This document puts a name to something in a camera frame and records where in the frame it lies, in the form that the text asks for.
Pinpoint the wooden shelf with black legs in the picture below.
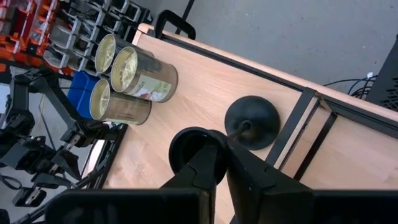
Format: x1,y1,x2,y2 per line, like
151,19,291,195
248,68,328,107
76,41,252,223
102,9,338,190

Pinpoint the tall black candlestick holder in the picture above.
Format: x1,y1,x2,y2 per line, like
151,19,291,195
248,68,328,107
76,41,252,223
169,95,281,185

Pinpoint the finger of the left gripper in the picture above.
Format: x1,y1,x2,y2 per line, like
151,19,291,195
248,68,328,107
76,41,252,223
30,172,77,190
51,148,82,181

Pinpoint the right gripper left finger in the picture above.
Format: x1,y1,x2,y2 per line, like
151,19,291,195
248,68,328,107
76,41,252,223
160,144,218,224

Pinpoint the black aluminium table frame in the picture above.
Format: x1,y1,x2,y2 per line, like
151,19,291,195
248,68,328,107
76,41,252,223
11,95,398,224

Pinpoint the thin black cable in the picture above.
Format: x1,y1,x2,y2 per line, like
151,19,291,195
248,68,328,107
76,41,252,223
323,74,379,87
347,77,376,100

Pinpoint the grey storage bin rack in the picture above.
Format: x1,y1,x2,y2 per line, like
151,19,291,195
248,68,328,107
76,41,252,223
43,0,152,77

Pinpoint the blue plastic bin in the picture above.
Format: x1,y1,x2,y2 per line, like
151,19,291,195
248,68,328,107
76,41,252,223
67,70,101,121

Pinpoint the black computer case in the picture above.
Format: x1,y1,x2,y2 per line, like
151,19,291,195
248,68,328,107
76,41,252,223
365,33,398,112

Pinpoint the red storage bin rack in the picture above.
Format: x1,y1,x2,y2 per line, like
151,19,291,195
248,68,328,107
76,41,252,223
0,0,63,74

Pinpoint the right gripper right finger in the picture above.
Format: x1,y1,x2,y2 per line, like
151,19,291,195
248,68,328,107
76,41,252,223
226,139,315,224

